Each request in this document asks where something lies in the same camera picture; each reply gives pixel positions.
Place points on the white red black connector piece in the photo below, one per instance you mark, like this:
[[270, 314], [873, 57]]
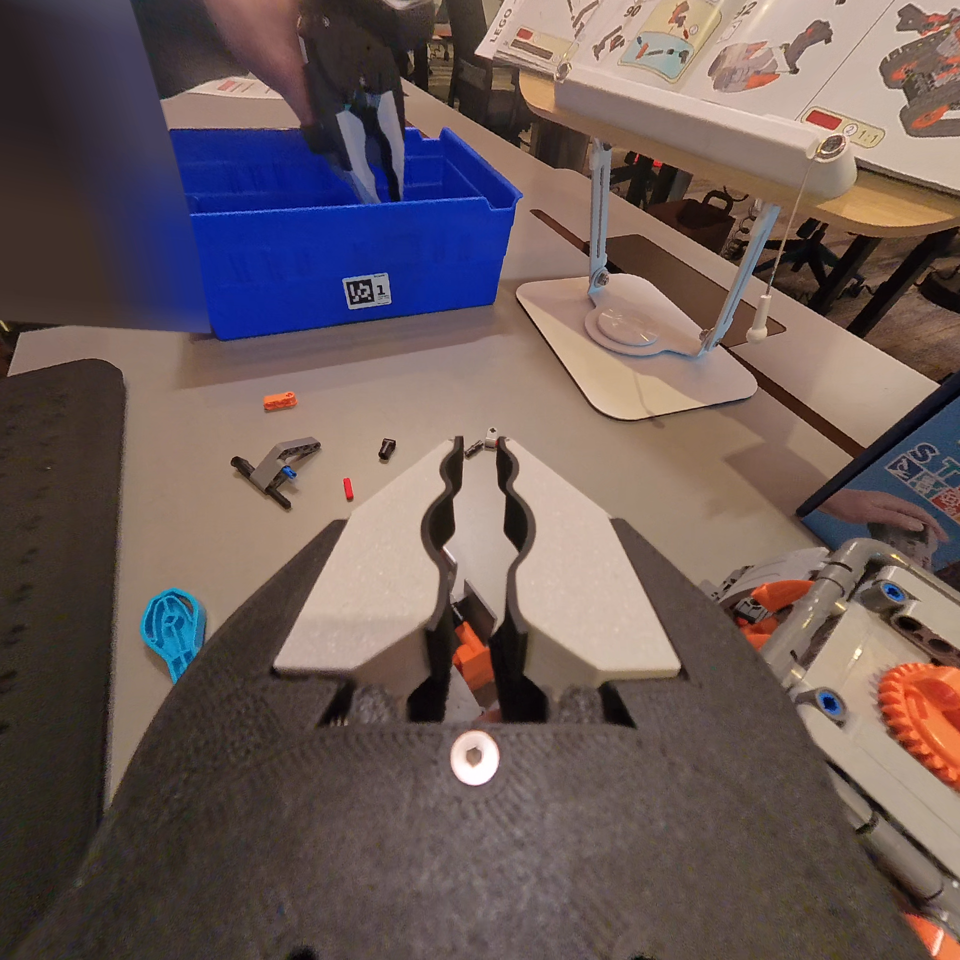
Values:
[[491, 436]]

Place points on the orange toy connector block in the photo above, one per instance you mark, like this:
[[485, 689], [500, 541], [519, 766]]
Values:
[[280, 402]]

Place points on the black toy axle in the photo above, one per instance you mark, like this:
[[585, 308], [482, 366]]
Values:
[[240, 465]]

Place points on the tracked toy robot body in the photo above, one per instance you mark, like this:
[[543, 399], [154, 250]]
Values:
[[862, 652]]

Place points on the instruction booklet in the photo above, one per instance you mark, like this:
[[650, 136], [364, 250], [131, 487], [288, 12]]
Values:
[[750, 52]]

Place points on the grey bent toy beam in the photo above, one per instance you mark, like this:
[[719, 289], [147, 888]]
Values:
[[274, 465]]

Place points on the blue plastic bin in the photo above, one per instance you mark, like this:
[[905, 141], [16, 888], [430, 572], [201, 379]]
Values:
[[300, 270]]

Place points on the grey orange toy robot head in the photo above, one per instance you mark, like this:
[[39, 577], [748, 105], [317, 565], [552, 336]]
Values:
[[469, 652]]

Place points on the black studded mat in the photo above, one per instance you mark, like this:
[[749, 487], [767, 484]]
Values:
[[52, 600]]

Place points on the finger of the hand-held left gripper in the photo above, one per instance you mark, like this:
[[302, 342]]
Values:
[[356, 150], [395, 127]]

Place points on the blue plastic toy tool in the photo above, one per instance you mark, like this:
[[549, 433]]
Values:
[[172, 622]]

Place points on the white stand base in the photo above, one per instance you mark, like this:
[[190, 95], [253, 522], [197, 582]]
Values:
[[660, 375]]

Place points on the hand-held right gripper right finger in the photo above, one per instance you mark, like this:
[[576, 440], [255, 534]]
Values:
[[592, 600]]

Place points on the red printed paper sheet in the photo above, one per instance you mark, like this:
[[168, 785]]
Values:
[[240, 88]]

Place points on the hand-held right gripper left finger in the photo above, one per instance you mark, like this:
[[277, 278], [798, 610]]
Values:
[[360, 600]]

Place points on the blue toy kit box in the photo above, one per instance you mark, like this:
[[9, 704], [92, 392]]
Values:
[[915, 480]]

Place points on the person's left hand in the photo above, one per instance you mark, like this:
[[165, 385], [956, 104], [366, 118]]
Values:
[[270, 37]]

